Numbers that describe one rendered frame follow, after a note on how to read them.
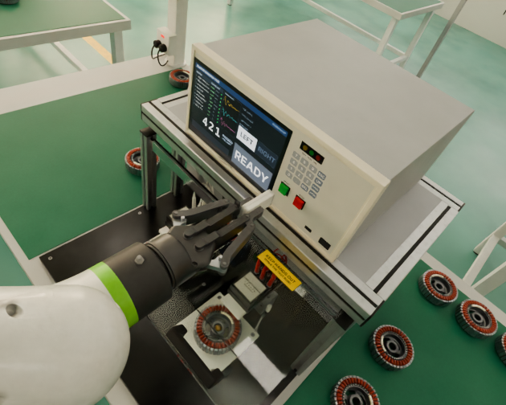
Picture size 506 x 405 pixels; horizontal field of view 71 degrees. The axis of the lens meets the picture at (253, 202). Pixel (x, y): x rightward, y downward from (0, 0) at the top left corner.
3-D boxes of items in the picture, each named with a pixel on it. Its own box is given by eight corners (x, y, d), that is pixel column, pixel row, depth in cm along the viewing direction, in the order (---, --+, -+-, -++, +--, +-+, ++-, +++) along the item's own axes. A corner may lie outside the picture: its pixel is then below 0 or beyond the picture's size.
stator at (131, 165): (130, 151, 125) (130, 143, 122) (162, 157, 126) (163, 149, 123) (120, 173, 117) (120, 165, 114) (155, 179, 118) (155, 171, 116)
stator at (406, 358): (402, 332, 100) (409, 327, 97) (411, 374, 92) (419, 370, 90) (365, 326, 99) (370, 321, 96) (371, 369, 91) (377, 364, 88)
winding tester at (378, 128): (331, 263, 65) (385, 186, 50) (185, 131, 81) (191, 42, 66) (422, 179, 87) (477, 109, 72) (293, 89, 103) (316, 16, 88)
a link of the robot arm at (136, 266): (136, 299, 41) (95, 245, 44) (140, 337, 49) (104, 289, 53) (180, 270, 44) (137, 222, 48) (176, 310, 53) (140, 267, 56)
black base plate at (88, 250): (195, 489, 69) (196, 488, 67) (40, 261, 92) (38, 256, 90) (333, 333, 96) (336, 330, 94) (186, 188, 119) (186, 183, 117)
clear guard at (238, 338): (234, 431, 54) (242, 423, 50) (144, 313, 63) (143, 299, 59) (350, 304, 73) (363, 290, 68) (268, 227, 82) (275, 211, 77)
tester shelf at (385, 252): (361, 327, 63) (372, 317, 59) (140, 119, 88) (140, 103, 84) (454, 215, 88) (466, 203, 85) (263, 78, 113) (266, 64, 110)
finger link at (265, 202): (243, 208, 58) (246, 211, 58) (272, 190, 62) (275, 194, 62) (240, 219, 60) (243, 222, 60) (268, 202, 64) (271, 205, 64)
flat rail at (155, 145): (333, 329, 68) (340, 323, 65) (146, 145, 90) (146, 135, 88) (337, 325, 68) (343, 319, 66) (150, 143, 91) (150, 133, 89)
